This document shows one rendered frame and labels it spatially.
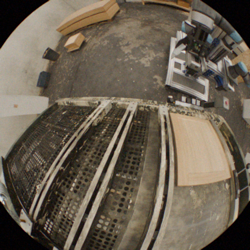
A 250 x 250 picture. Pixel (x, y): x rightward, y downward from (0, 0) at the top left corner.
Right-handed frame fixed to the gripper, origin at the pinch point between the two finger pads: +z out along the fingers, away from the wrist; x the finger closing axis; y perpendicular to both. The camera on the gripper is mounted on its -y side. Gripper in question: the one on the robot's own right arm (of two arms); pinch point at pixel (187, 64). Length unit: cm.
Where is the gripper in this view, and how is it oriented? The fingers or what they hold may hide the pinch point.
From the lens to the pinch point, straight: 44.2
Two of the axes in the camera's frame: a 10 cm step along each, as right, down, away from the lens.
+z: 1.0, 3.4, 9.3
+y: -3.4, 9.0, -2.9
